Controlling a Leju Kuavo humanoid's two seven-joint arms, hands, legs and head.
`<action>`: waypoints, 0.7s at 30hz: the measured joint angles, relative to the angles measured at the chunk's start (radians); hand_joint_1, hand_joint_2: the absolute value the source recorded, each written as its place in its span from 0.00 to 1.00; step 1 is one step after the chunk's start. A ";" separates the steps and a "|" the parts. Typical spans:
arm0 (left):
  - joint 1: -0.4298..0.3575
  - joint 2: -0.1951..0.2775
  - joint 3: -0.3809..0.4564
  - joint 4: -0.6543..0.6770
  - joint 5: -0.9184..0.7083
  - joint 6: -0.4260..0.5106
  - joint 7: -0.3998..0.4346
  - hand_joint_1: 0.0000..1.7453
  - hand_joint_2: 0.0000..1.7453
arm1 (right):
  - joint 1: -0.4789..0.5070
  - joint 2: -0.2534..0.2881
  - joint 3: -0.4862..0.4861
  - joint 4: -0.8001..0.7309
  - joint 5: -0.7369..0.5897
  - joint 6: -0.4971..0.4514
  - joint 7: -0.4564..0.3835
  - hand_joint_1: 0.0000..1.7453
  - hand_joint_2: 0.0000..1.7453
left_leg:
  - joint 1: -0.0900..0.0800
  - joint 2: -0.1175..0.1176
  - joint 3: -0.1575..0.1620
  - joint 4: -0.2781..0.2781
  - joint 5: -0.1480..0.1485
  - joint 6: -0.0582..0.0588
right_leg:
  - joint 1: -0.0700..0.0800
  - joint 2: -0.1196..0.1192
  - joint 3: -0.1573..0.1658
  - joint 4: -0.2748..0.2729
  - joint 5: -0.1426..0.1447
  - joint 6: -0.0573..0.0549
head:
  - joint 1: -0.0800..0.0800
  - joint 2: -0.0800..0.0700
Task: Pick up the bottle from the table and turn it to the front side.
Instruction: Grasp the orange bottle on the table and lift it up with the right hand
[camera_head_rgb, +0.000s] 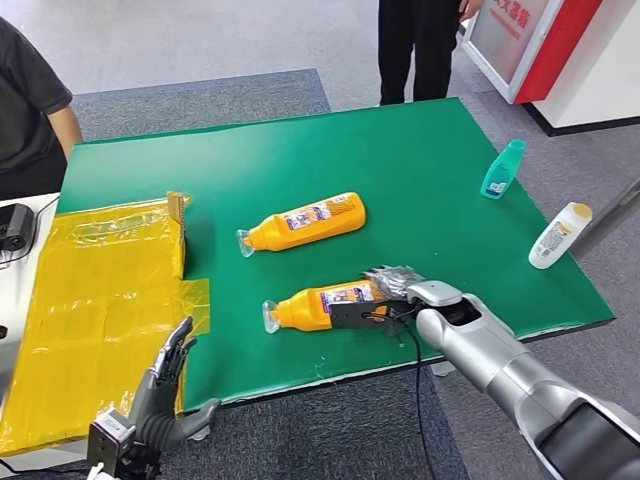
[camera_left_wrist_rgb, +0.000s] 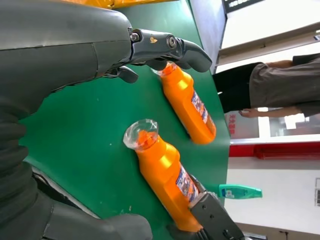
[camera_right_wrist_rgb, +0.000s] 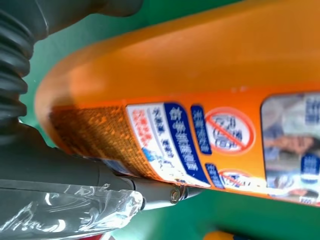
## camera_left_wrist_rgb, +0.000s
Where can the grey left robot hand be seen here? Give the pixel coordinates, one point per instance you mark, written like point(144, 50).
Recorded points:
point(50, 43)

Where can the orange bottle with clear cap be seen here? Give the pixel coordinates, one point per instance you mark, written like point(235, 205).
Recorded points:
point(160, 169)
point(183, 99)

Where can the teal plastic bottle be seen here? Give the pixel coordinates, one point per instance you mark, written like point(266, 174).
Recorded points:
point(240, 192)

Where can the white and red cabinet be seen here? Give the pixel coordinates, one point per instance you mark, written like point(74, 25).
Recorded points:
point(275, 185)

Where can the green table mat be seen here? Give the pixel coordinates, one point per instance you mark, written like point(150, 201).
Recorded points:
point(82, 139)

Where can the ribbed grey left arm sleeve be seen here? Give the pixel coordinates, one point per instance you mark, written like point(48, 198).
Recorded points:
point(15, 159)

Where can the standing person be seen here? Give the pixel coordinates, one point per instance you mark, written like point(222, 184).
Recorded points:
point(280, 82)

